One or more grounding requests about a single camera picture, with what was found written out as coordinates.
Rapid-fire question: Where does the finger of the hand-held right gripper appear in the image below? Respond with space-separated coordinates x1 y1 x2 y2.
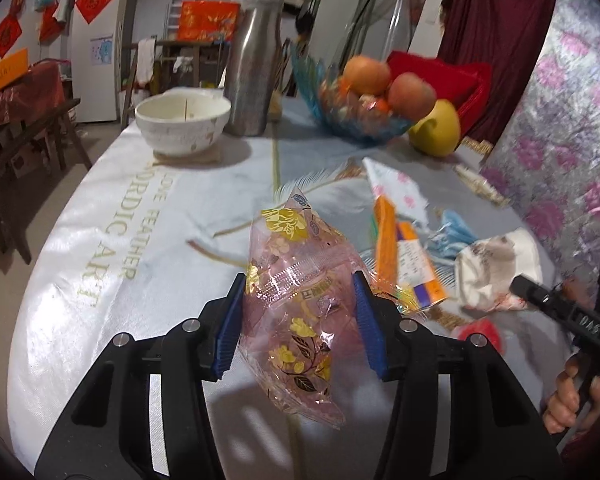
509 273 576 322

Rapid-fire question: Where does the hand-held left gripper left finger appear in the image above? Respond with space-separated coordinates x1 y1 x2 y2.
35 272 246 480

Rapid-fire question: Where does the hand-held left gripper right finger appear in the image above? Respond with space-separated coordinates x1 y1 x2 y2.
352 270 563 480

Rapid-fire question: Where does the white printed wrapper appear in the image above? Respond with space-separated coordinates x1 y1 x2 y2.
453 226 544 314

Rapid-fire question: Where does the pink transparent floral bag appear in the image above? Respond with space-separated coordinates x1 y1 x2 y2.
237 186 362 430

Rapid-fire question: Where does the person's right hand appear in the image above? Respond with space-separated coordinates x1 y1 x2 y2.
542 354 600 437

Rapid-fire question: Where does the orange and purple box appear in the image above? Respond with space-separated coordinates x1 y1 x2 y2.
397 220 449 309

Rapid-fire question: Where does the orange flat packet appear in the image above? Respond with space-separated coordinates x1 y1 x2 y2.
372 195 400 287

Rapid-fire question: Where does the blue crumpled wrapper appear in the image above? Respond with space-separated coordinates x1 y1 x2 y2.
424 208 477 264

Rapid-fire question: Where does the white pink floral wrapper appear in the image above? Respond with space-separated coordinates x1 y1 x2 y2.
362 156 429 226

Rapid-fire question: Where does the pink floral shiny cloth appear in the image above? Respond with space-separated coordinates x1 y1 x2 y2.
480 0 600 288

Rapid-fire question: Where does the woven coaster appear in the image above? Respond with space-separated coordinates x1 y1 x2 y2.
151 149 222 166

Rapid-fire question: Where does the yellow pomelo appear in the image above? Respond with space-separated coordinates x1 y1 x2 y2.
408 99 462 158

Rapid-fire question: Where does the white ceramic bowl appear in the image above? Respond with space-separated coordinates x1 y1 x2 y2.
134 87 232 157

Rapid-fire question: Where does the blue glass fruit bowl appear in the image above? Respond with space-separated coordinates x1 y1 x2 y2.
290 42 417 141

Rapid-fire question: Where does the dark wooden bench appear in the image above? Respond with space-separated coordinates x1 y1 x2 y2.
0 98 94 267

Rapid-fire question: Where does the steel thermos bottle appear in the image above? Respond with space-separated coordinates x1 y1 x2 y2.
223 0 285 137

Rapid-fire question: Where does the maroon curtain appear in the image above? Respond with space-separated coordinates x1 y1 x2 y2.
437 0 559 147

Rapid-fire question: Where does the white refrigerator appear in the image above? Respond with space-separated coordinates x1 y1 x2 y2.
69 0 147 124

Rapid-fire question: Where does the orange gift box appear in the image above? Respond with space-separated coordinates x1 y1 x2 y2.
176 1 241 44

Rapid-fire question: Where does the side table with red cover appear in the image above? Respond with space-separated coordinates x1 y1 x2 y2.
0 59 67 162

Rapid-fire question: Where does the long orange box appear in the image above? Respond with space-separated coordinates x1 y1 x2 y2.
0 48 30 103

